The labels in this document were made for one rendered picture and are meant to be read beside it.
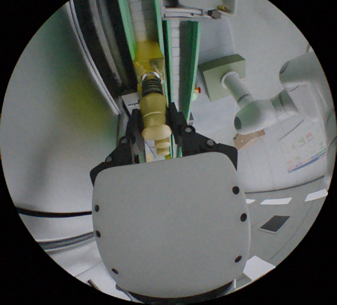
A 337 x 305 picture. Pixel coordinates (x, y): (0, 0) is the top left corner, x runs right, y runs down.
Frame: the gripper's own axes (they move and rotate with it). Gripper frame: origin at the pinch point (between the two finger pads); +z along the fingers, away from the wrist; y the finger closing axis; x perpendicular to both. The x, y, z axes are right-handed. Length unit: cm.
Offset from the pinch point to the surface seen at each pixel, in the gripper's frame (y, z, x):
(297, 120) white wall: 361, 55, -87
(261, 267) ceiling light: 80, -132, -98
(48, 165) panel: -12.9, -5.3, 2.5
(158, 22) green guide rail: 3.2, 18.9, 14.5
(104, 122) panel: -12.9, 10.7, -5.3
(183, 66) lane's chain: 11.5, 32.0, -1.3
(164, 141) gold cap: 0.5, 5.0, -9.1
